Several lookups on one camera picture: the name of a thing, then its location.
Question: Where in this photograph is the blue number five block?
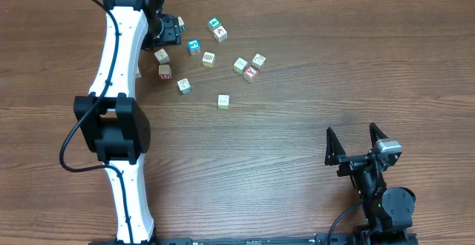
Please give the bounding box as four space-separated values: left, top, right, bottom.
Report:
188 39 200 56

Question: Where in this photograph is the wooden letter A block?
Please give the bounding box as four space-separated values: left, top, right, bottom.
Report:
154 48 170 65

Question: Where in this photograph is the wooden block yellow pattern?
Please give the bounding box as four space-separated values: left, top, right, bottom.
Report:
202 52 216 68

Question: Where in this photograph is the wooden block dark green side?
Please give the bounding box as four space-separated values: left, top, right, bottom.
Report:
177 16 186 33

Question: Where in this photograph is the wooden block with drawing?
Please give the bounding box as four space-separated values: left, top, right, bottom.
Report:
252 53 266 70

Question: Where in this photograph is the wooden block lower yellow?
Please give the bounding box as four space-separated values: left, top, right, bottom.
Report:
217 95 230 109

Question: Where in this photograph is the green number four block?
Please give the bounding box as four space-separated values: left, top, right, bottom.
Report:
207 17 221 31

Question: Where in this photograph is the wooden block beside four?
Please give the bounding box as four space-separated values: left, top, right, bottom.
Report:
213 26 228 42

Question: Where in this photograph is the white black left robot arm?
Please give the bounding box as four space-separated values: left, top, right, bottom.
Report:
59 0 181 244

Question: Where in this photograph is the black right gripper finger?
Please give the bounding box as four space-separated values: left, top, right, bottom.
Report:
369 122 387 149
324 127 346 166

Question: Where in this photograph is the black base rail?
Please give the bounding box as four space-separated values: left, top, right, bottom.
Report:
88 232 419 245

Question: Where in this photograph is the wooden block far left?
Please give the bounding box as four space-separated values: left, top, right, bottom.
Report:
136 66 142 78

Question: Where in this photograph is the plain wooden block yellow edge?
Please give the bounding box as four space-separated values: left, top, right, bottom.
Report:
233 57 249 74

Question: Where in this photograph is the red letter Y block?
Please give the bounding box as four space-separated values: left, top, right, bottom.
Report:
243 66 259 82

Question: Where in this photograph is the wooden block red side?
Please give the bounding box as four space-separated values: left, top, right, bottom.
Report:
158 65 171 80

